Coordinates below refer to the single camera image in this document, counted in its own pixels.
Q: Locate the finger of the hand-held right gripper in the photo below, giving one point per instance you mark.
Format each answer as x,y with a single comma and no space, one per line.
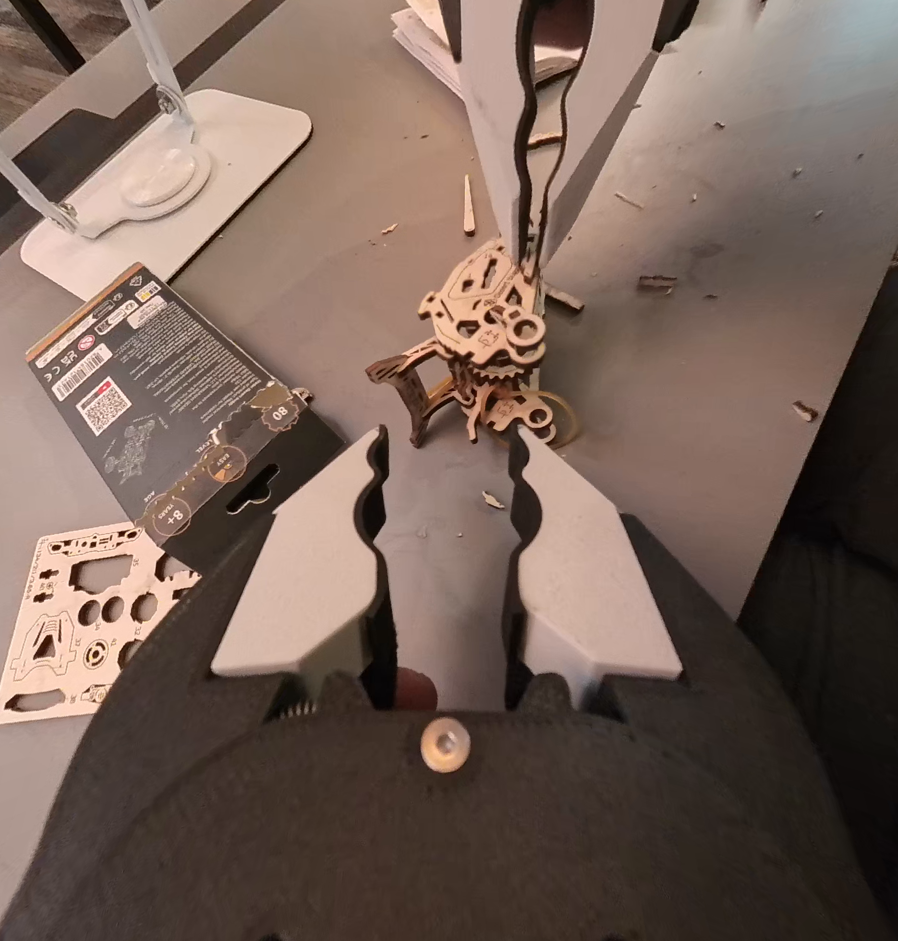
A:
610,110
493,88

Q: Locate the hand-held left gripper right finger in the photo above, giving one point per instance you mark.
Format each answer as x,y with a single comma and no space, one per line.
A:
596,588

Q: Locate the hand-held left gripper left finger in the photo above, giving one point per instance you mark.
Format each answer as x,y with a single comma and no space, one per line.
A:
302,588

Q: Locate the yellow rubber band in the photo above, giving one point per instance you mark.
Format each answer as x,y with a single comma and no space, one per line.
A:
572,439

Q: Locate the wooden body plate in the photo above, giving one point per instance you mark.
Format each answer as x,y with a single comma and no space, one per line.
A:
478,294

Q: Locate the wooden model frame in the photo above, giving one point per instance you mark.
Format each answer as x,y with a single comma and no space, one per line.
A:
427,397

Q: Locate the black model kit box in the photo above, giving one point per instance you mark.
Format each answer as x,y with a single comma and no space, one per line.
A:
147,412

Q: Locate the punched wooden parts sheet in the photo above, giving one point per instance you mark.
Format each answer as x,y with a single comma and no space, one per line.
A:
15,682

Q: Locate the pale wooden offcut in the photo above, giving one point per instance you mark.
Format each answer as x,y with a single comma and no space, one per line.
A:
543,139

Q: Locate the folded instruction booklet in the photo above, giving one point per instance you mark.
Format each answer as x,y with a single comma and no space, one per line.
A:
427,51

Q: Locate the pointed wooden stick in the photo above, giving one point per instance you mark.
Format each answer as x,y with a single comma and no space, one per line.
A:
469,209

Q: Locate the small wooden chip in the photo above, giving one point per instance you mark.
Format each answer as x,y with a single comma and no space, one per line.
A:
493,500

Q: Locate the short dark wooden rod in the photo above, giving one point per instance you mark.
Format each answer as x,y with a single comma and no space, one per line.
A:
656,284

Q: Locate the white document stand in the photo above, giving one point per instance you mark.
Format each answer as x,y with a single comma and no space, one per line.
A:
258,140

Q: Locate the small notched wooden piece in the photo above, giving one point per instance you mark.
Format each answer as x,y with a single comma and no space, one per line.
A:
805,410

